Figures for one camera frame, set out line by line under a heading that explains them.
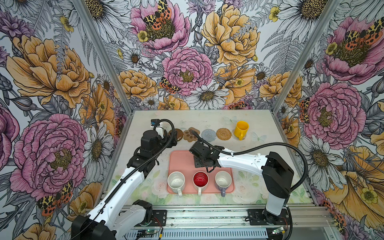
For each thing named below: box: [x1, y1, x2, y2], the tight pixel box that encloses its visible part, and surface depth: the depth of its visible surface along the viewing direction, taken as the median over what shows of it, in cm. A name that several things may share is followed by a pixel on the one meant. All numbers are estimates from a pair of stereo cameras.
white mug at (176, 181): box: [167, 171, 186, 198], surface depth 81 cm
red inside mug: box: [192, 171, 209, 196], surface depth 81 cm
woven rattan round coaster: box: [216, 127, 232, 141], surface depth 110 cm
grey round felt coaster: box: [201, 129, 217, 142], surface depth 108 cm
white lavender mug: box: [215, 170, 233, 197], surface depth 83 cm
